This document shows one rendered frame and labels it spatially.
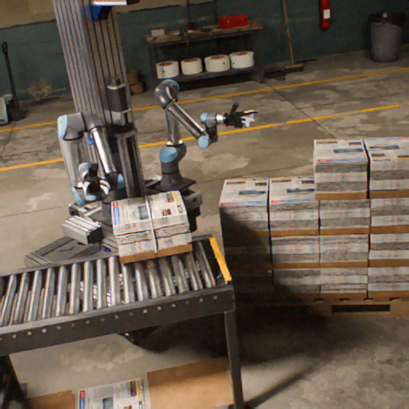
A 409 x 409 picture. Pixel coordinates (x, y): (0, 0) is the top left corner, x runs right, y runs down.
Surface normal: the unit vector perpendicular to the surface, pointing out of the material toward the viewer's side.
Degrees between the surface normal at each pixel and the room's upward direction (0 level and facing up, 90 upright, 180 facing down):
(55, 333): 90
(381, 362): 0
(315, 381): 0
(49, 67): 90
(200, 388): 0
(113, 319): 90
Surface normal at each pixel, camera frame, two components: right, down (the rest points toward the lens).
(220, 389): -0.11, -0.89
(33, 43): 0.18, 0.43
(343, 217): -0.12, 0.46
